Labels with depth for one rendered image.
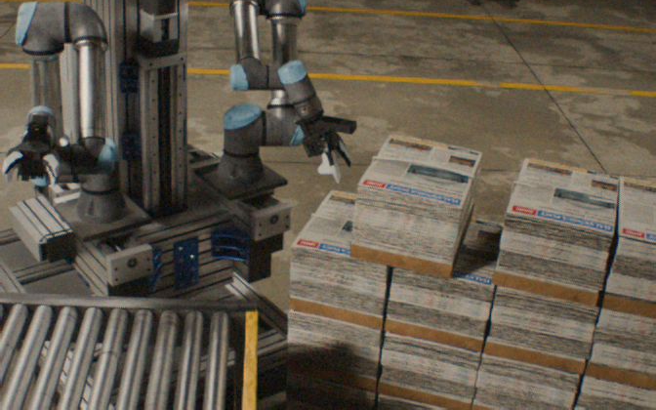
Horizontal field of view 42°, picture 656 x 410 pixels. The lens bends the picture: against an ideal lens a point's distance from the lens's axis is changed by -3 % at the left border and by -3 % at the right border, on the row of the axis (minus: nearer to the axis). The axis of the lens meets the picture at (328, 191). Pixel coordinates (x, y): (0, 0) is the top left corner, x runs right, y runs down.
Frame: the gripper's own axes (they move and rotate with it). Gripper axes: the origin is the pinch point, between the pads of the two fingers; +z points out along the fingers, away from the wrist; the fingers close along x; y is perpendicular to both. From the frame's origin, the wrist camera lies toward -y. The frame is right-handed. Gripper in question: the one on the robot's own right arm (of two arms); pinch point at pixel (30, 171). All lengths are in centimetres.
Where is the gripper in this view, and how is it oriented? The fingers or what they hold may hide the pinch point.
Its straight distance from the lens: 204.1
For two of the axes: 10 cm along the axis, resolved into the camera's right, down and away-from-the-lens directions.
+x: -9.6, -0.8, -2.7
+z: 2.1, 4.7, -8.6
